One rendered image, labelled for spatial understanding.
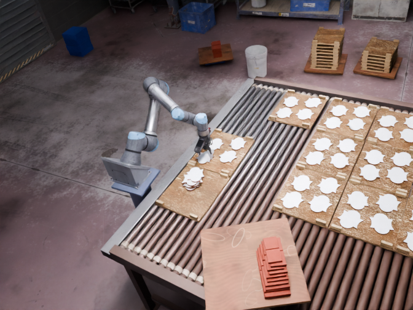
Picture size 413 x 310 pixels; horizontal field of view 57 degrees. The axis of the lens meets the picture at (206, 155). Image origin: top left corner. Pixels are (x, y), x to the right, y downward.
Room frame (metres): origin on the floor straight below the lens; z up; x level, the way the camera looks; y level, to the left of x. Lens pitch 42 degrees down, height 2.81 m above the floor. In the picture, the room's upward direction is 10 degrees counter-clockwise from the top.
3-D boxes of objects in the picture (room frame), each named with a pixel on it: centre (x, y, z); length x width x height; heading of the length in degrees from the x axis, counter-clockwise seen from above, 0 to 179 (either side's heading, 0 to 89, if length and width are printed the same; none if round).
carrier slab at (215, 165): (2.12, -0.12, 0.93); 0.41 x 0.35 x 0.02; 143
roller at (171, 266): (2.00, -0.25, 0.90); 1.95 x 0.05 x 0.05; 142
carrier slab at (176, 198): (1.79, 0.13, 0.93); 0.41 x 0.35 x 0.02; 142
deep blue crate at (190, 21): (6.54, -0.28, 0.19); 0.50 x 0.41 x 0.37; 51
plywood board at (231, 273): (1.10, -0.12, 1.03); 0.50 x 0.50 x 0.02; 87
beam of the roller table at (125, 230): (2.25, 0.08, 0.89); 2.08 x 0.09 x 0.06; 142
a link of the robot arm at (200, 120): (2.11, -0.01, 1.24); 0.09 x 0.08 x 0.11; 47
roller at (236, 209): (1.90, -0.37, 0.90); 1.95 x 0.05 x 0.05; 142
